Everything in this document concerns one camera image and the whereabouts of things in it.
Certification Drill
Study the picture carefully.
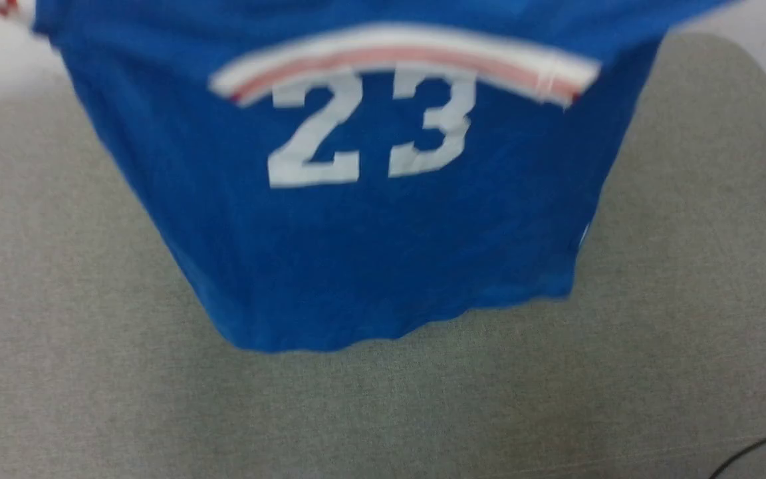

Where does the grey fabric sofa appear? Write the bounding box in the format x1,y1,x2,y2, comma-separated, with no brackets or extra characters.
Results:
0,33,766,479

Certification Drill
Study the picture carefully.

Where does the thin black cable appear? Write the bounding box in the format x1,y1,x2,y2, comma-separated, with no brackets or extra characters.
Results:
709,422,766,479

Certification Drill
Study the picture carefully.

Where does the blue jersey with white sleeves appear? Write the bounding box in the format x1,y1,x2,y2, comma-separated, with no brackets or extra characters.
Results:
0,0,743,353

